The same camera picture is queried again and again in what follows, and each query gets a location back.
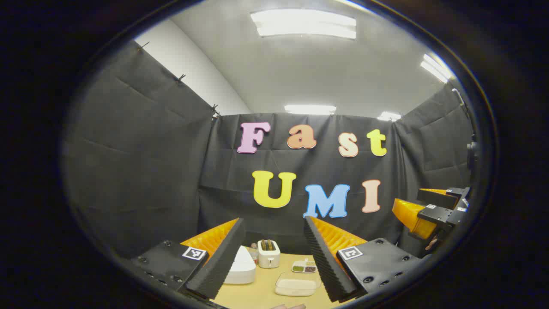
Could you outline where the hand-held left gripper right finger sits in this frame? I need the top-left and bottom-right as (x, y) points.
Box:
(304, 216), (423, 303)

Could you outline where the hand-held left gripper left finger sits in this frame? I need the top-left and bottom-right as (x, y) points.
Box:
(131, 218), (246, 300)

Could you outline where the white rice cooker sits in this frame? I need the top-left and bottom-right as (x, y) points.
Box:
(224, 245), (256, 285)

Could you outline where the clear tray of rice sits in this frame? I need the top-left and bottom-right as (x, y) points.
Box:
(274, 271), (321, 297)

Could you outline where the white divided dish of beans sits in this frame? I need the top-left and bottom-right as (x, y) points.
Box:
(292, 259), (318, 274)

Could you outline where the white toaster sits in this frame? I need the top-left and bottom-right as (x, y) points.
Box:
(257, 239), (281, 269)

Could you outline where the black backdrop cloth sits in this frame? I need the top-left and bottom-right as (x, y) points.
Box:
(62, 41), (474, 258)

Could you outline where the large ceiling light panel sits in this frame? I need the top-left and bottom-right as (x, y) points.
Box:
(251, 9), (356, 40)

